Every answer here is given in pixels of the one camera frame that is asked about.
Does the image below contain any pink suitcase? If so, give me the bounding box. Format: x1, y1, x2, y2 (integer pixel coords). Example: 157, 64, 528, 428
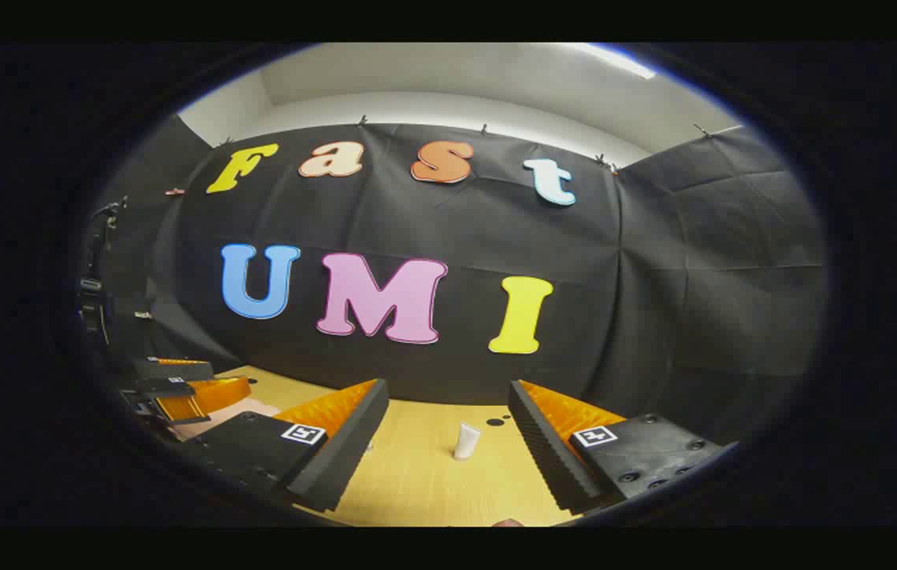
169, 397, 284, 443

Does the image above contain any small white cream tube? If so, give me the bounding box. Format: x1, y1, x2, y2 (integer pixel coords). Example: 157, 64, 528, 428
453, 421, 482, 462

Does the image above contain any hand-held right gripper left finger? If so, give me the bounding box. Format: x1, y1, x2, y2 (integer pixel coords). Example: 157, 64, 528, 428
177, 378, 391, 514

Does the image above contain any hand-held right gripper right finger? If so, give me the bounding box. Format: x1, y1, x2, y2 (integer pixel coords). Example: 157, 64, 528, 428
507, 378, 738, 515

